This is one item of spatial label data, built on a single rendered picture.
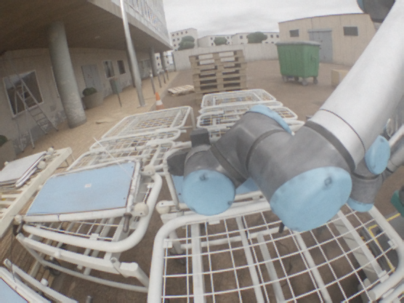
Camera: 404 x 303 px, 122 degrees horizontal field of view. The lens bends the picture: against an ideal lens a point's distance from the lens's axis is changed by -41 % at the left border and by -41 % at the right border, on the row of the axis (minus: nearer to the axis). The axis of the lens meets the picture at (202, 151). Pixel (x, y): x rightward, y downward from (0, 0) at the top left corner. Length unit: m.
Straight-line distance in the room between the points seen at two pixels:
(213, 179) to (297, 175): 0.15
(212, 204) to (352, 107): 0.25
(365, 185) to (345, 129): 0.33
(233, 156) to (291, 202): 0.14
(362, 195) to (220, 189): 0.39
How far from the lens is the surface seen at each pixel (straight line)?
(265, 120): 0.31
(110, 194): 0.94
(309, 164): 0.20
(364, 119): 0.24
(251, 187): 0.77
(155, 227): 1.46
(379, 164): 0.52
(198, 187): 0.30
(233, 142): 0.31
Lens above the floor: 1.04
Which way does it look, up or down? 28 degrees down
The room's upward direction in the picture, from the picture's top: 10 degrees counter-clockwise
